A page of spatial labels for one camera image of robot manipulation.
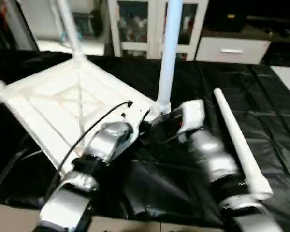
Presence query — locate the light blue plastic stand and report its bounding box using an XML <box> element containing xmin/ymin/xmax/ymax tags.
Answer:
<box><xmin>58</xmin><ymin>29</ymin><xmax>84</xmax><ymax>44</ymax></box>

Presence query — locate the white drawer unit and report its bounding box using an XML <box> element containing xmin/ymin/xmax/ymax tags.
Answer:
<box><xmin>195</xmin><ymin>36</ymin><xmax>272</xmax><ymax>65</ymax></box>

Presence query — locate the white glass-door cabinet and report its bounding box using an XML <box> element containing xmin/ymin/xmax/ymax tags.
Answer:
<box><xmin>107</xmin><ymin>0</ymin><xmax>210</xmax><ymax>61</ymax></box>

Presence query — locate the white plastic table top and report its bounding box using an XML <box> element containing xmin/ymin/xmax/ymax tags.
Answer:
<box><xmin>0</xmin><ymin>57</ymin><xmax>174</xmax><ymax>177</ymax></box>

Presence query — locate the black mat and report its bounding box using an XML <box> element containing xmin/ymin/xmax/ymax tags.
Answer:
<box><xmin>0</xmin><ymin>49</ymin><xmax>290</xmax><ymax>229</ymax></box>

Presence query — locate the black TV stand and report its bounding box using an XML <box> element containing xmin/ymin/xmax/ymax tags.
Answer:
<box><xmin>245</xmin><ymin>15</ymin><xmax>290</xmax><ymax>46</ymax></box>

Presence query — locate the black box with orange label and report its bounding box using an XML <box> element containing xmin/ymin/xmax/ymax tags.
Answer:
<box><xmin>211</xmin><ymin>0</ymin><xmax>246</xmax><ymax>33</ymax></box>

